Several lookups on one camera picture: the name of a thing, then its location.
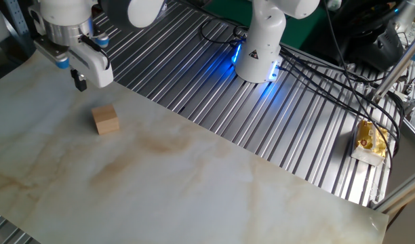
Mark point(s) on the blue-grey metal shelf rack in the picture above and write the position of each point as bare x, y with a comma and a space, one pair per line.
19, 27

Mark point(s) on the light wooden cube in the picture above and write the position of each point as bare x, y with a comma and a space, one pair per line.
105, 120

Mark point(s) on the aluminium profile bar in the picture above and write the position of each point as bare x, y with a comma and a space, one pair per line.
397, 67

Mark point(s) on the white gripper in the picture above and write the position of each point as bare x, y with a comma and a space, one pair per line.
99, 72

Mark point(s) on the yellow snack packet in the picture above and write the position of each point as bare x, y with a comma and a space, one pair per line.
370, 142

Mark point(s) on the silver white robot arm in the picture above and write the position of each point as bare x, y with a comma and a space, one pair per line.
409, 13

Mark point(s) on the grey wrist camera blue cap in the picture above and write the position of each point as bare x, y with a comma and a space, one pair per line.
101, 41
51, 51

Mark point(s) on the black wheel base unit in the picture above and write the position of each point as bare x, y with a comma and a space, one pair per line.
387, 51

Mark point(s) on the marble pattern mat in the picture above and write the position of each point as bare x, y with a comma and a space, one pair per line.
160, 176

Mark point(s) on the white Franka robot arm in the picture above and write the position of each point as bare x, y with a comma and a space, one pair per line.
261, 40

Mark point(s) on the black steering wheel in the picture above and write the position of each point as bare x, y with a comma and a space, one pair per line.
363, 20

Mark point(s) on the aluminium frame bar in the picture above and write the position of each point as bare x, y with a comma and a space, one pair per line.
397, 193

